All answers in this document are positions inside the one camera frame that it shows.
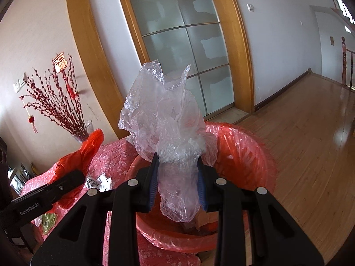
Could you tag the green patterned packet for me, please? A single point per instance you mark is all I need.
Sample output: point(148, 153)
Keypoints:
point(48, 219)

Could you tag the wooden door jamb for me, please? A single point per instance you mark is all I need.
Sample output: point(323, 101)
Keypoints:
point(94, 74)

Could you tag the black and white patterned wrapper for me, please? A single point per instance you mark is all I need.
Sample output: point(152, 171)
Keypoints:
point(99, 183)

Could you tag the red plastic basket liner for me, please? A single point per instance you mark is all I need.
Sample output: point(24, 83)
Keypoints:
point(172, 241)

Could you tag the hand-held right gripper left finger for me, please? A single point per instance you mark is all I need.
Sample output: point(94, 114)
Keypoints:
point(153, 188)

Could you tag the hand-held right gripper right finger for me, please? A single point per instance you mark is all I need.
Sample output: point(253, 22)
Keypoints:
point(202, 188)

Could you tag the clear plastic bag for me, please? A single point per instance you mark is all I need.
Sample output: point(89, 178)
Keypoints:
point(160, 110)

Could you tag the brown wall panel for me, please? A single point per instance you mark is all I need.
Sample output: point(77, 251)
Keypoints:
point(331, 40)

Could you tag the red floral tablecloth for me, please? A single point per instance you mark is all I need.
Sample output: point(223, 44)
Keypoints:
point(111, 158)

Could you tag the white slatted laundry basket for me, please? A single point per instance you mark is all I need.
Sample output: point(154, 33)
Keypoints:
point(251, 169)

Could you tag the frosted glass door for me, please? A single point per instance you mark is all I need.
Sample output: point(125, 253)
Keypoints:
point(177, 47)

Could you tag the red berry branches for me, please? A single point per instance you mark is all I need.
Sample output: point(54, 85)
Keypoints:
point(55, 108)

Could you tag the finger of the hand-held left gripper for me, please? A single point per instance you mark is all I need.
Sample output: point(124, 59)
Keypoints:
point(72, 180)

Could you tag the glass vase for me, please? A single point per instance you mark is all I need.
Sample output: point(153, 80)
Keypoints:
point(84, 133)

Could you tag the large orange-red plastic bag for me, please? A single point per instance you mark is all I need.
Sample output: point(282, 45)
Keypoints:
point(83, 158)

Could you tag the small red tassel ornament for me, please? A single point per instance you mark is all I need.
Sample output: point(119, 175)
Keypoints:
point(31, 119)

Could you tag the dark wooden furniture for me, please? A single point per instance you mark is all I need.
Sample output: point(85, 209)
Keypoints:
point(4, 169)

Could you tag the wooden stair railing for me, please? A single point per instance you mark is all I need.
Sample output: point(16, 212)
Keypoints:
point(351, 69)

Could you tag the wooden door frame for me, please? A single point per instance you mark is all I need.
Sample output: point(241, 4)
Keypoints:
point(239, 61)

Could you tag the wooden stair newel post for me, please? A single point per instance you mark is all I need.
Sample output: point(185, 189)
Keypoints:
point(344, 61)

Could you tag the small white wall switch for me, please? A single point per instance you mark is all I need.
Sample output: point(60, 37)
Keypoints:
point(250, 7)

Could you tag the staircase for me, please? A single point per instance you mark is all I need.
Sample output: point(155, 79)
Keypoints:
point(344, 8)

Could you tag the red hanging character ornament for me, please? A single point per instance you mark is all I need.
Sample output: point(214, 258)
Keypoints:
point(60, 63)

